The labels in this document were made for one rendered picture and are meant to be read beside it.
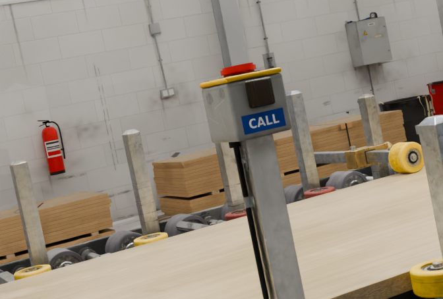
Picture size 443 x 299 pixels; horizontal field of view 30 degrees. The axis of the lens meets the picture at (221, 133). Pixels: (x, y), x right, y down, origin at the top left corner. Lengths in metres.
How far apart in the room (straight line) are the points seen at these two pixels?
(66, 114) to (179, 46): 1.39
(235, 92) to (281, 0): 8.38
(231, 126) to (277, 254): 0.15
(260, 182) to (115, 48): 7.54
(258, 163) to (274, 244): 0.09
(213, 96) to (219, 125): 0.03
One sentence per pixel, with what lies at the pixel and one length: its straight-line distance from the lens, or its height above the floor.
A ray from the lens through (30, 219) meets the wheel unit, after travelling 1.94.
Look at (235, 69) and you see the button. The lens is 0.90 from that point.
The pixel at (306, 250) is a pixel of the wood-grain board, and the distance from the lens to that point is 1.48.
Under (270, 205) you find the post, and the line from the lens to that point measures 0.92.
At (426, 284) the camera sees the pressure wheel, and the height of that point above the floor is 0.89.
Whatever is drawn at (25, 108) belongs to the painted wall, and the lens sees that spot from 8.14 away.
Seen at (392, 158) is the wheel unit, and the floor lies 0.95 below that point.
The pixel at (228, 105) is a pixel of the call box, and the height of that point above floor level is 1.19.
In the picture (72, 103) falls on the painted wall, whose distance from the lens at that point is 8.24.
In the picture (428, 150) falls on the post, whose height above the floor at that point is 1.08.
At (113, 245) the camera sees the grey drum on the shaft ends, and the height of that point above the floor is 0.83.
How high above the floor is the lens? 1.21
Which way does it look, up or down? 3 degrees down
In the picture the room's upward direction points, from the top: 11 degrees counter-clockwise
